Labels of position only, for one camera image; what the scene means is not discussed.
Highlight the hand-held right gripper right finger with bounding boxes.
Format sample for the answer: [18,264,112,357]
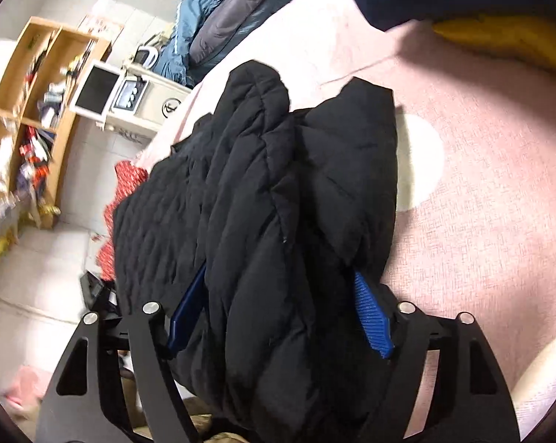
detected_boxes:
[354,271,521,443]

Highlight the small white device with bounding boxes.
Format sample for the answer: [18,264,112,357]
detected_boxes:
[132,45,159,68]

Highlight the blue and grey clothes pile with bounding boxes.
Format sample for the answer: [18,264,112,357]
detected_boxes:
[153,0,260,89]

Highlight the wooden shelf unit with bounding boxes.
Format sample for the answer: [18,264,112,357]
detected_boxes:
[0,16,112,236]

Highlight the black quilted jacket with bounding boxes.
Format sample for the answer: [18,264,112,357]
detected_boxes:
[112,60,399,443]

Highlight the pink bedsheet with white dots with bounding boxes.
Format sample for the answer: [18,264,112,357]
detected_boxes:
[134,0,556,398]

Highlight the pink slipper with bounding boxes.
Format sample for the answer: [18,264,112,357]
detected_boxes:
[3,364,46,409]

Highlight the pile of colourful packets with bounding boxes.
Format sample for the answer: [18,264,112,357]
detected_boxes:
[0,41,98,287]

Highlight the cream appliance with round logo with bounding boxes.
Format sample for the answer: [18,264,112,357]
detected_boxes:
[95,62,192,141]

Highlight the person's khaki pants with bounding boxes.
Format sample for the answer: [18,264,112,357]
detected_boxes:
[181,413,251,443]

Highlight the red floral cloth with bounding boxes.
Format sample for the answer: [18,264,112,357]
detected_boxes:
[95,159,150,283]

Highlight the white-framed dark screen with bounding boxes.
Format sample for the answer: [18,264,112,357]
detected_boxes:
[70,62,122,121]

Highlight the grey control panel with knobs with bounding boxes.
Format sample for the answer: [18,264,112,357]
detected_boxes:
[114,78,147,112]

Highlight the cream cushion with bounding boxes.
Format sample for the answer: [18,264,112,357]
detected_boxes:
[511,327,556,432]

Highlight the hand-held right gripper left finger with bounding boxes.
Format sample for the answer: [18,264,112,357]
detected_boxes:
[35,258,210,443]

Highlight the yellow cloth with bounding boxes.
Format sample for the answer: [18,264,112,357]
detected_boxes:
[432,14,556,85]

